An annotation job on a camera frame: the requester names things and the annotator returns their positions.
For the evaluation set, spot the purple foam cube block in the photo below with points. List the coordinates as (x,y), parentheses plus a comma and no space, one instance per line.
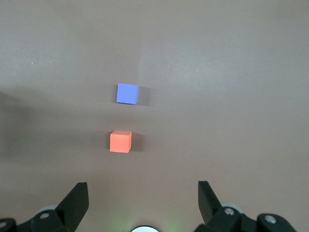
(127,93)

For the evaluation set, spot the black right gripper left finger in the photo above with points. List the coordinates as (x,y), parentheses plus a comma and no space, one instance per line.
(72,205)

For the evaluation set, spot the orange foam cube block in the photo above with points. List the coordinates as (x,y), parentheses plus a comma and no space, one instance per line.
(120,141)

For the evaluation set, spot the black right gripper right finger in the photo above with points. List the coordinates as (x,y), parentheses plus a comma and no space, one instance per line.
(207,203)

